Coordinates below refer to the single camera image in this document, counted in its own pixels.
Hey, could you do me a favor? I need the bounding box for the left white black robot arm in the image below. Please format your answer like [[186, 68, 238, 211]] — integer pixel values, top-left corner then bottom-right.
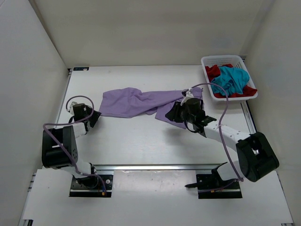
[[41, 102, 106, 192]]

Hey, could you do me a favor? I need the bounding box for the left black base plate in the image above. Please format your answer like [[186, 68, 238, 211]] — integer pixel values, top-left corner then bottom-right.
[[69, 174, 113, 198]]

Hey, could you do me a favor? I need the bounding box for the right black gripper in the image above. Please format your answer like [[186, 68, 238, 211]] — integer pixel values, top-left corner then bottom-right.
[[166, 102, 196, 124]]

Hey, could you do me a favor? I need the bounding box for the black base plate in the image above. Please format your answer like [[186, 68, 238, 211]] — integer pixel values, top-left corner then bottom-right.
[[196, 174, 243, 199], [69, 174, 113, 198]]

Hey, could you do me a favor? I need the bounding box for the white plastic basket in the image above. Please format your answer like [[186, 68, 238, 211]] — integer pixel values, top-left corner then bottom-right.
[[201, 55, 258, 101]]

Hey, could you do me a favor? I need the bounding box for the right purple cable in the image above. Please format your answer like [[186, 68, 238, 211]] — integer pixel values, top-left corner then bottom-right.
[[182, 82, 244, 182]]

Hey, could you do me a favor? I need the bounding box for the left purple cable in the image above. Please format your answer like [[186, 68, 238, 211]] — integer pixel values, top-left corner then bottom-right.
[[43, 95, 107, 196]]

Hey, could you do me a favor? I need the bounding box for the red t-shirt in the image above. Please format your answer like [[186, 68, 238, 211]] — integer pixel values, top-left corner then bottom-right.
[[206, 64, 257, 98]]

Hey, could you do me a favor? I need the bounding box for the dark label sticker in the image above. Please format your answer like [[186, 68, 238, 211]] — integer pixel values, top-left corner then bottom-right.
[[73, 67, 89, 71]]

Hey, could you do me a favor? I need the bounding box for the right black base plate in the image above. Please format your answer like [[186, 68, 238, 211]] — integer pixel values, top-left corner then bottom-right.
[[196, 174, 243, 199]]

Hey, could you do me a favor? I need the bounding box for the teal t-shirt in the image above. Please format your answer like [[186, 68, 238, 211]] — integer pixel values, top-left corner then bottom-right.
[[211, 66, 250, 96]]

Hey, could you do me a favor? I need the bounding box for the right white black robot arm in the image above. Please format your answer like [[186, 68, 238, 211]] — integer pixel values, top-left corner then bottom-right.
[[165, 98, 279, 193]]

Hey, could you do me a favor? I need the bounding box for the purple cable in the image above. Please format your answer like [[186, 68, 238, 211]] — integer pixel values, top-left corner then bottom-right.
[[43, 95, 107, 196], [182, 82, 244, 182]]

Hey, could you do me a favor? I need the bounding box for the purple t-shirt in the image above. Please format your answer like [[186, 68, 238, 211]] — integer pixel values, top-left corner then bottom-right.
[[98, 87, 204, 129]]

